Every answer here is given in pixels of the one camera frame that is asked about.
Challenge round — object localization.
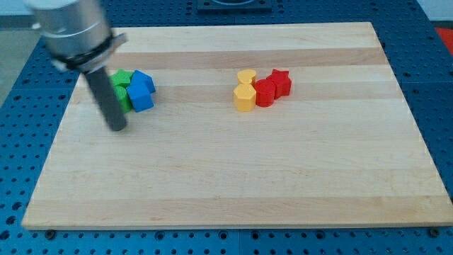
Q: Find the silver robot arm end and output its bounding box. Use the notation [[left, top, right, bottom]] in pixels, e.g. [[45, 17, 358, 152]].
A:
[[25, 0, 127, 73]]

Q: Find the yellow hexagon block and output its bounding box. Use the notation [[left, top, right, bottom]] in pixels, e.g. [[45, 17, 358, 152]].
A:
[[233, 84, 256, 112]]

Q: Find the red cylinder block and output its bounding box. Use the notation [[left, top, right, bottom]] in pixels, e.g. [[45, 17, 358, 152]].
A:
[[254, 79, 275, 107]]

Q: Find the yellow heart block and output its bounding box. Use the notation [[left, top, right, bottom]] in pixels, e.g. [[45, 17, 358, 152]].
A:
[[237, 69, 257, 85]]

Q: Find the light wooden board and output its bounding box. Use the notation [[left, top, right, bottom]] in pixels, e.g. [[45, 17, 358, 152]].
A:
[[22, 22, 452, 230]]

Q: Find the red star block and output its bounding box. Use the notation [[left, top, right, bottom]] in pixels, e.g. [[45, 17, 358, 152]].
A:
[[266, 69, 292, 99]]

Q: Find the blue cube block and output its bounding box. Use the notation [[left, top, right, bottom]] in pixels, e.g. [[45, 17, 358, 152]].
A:
[[126, 84, 154, 112]]

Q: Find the blue pentagon block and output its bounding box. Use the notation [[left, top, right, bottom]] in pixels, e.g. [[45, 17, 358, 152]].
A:
[[130, 69, 156, 94]]

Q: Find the green cylinder block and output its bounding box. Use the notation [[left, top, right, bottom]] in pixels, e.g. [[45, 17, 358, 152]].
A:
[[113, 86, 132, 113]]

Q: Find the green star block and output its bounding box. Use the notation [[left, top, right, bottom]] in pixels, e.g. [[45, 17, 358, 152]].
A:
[[110, 69, 134, 88]]

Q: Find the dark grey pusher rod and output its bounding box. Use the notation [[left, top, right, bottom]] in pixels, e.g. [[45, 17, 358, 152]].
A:
[[84, 67, 127, 131]]

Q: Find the red object at edge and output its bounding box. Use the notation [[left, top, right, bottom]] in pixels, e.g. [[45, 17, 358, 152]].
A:
[[435, 28, 453, 55]]

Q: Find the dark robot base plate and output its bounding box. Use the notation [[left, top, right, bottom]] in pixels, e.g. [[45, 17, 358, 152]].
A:
[[195, 0, 273, 13]]

